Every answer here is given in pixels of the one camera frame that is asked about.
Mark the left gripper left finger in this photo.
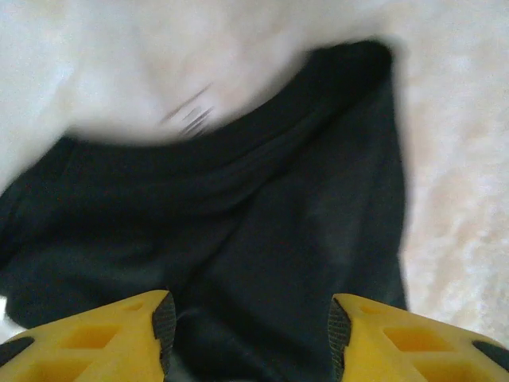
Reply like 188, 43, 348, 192
0, 289, 177, 382

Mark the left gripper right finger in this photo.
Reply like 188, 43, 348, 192
326, 293, 509, 382

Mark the black t-shirt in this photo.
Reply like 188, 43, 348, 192
0, 37, 411, 382

